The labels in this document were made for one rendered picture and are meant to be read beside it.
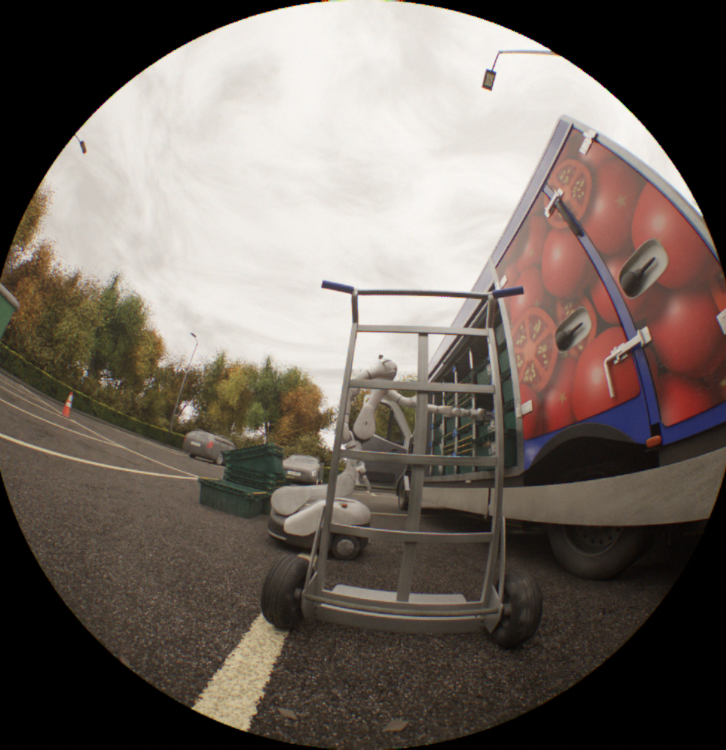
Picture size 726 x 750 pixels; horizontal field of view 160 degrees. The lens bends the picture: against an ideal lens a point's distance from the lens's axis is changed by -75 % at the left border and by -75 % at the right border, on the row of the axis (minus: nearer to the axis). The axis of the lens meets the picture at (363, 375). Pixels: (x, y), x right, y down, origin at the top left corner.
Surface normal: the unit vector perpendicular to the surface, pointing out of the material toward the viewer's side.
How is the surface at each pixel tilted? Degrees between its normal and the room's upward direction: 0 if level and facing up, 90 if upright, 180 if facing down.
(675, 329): 90
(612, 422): 90
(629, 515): 90
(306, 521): 90
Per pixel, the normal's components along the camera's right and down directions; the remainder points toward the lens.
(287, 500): 0.08, -0.39
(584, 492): -0.99, -0.13
